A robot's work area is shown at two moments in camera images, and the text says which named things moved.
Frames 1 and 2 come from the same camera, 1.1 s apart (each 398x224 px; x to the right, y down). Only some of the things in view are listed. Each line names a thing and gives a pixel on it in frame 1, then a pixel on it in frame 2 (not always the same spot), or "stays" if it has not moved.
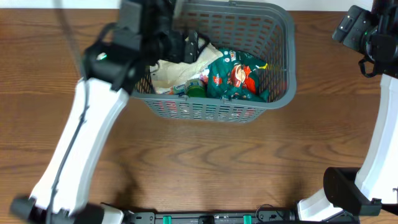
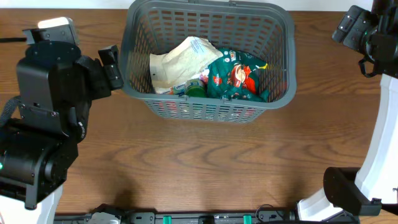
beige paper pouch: x=168 y=74 stays
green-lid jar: x=196 y=88 stays
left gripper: x=179 y=43 -> x=111 y=74
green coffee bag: x=235 y=76 stays
